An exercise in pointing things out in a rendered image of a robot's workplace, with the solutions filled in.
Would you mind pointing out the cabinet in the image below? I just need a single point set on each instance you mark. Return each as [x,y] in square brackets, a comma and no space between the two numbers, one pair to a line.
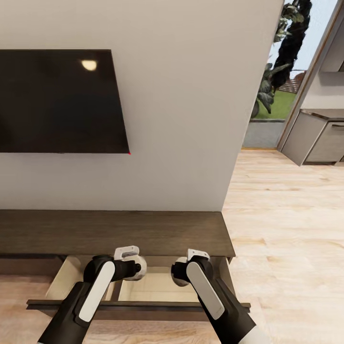
[334,60]
[61,243]

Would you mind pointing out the pillar candle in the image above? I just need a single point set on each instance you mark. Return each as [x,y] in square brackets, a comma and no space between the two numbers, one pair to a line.
[180,282]
[139,275]

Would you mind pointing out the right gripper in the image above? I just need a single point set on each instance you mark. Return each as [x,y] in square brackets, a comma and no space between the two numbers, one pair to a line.
[178,270]

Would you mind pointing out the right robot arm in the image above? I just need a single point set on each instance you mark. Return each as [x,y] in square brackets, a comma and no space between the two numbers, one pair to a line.
[231,322]

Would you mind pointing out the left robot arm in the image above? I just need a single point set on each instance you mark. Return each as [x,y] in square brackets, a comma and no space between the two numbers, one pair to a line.
[75,314]

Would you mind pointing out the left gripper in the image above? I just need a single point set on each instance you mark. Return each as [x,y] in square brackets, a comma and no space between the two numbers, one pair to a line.
[128,269]

